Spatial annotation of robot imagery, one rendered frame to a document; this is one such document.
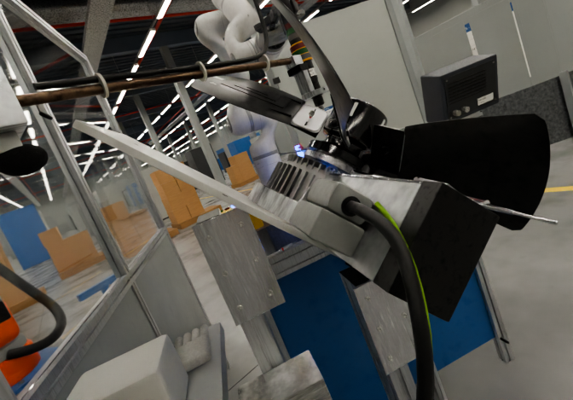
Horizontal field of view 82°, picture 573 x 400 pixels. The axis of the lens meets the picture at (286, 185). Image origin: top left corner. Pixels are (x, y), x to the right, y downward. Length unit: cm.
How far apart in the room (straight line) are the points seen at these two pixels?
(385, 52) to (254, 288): 265
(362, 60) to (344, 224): 261
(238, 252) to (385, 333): 35
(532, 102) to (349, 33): 139
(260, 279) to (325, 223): 28
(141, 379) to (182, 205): 831
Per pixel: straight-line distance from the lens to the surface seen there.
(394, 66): 307
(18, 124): 46
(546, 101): 271
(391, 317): 75
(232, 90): 76
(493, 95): 155
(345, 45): 293
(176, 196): 886
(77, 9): 948
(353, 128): 68
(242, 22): 116
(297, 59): 79
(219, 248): 60
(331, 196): 38
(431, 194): 34
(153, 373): 64
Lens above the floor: 124
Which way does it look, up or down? 8 degrees down
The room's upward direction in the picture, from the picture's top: 22 degrees counter-clockwise
